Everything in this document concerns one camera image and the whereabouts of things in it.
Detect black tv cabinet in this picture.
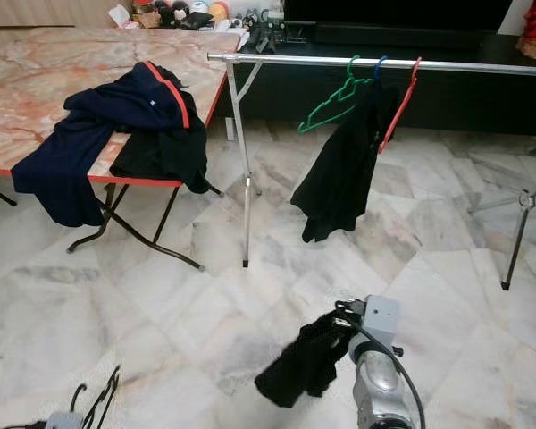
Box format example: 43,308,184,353
219,31,536,137

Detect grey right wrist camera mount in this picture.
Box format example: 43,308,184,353
362,295,402,342

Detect green clothes hanger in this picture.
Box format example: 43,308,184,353
298,55,373,135

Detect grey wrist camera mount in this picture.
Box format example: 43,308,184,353
362,295,402,342
46,411,84,429

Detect black shirt green six print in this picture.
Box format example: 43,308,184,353
255,308,363,409

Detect navy shirt red stripe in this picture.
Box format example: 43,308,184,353
12,61,190,228

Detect red clothes hanger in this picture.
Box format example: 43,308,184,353
379,57,423,155

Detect black television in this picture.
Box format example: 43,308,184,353
282,0,516,26

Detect black plush toy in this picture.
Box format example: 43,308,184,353
156,0,190,29

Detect silver clothes rack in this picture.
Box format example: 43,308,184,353
207,51,536,291

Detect wooden cabinet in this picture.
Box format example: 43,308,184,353
0,0,117,29

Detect white papers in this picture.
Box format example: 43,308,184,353
212,20,249,37

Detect black shirt small logo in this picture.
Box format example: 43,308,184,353
290,79,398,244

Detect orange yellow ball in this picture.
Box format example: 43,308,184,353
207,2,230,23

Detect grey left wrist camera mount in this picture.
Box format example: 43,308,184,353
46,411,84,429

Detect black green toy figures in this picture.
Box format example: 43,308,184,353
243,9,309,53

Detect white tissue box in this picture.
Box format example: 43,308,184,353
107,4,135,28

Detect marble pattern folding table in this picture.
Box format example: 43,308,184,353
0,27,238,271

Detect black clothes hanger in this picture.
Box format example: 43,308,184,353
70,364,122,423

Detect blue clothes hanger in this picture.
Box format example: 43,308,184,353
373,55,390,83

